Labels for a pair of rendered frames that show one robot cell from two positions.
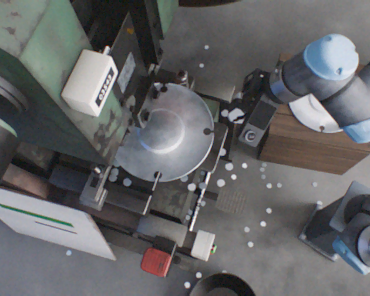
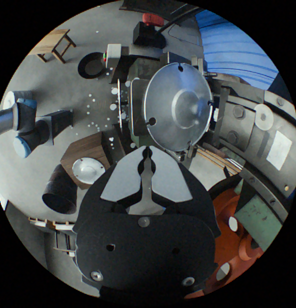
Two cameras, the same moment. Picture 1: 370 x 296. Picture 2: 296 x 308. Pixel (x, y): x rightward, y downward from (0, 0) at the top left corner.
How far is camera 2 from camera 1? 80 cm
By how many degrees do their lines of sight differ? 20
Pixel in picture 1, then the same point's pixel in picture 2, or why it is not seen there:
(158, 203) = (155, 64)
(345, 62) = not seen: outside the picture
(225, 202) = (106, 103)
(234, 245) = (96, 91)
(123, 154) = (203, 85)
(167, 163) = (177, 79)
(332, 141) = (74, 156)
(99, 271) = not seen: hidden behind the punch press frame
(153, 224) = (153, 52)
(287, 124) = (95, 153)
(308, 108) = (91, 165)
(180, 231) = (134, 51)
